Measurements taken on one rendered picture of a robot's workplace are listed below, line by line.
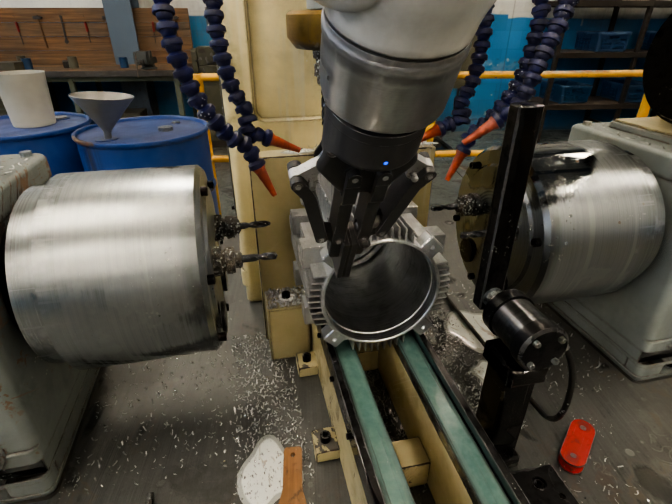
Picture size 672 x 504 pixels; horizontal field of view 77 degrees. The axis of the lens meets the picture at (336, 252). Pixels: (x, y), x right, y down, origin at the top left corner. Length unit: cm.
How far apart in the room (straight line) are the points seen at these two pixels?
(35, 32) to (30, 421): 565
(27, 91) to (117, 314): 209
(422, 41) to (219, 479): 56
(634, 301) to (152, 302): 71
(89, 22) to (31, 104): 339
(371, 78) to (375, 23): 3
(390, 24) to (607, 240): 50
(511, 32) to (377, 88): 596
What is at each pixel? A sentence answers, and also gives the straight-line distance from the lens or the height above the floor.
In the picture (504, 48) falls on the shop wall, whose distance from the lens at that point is 619.
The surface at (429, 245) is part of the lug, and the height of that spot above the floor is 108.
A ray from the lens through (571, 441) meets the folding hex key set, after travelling 72.
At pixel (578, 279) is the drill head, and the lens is 68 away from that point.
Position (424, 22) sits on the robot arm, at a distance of 24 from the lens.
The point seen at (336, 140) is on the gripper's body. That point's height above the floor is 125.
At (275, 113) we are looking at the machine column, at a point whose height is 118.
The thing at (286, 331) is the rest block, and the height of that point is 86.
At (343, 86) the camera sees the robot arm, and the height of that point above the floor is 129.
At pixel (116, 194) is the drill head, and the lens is 53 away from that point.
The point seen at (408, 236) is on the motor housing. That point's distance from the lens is 54.
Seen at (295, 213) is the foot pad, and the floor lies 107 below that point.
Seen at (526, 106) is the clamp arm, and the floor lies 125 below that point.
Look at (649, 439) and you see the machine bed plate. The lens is 80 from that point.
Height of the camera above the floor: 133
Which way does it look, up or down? 29 degrees down
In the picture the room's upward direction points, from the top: straight up
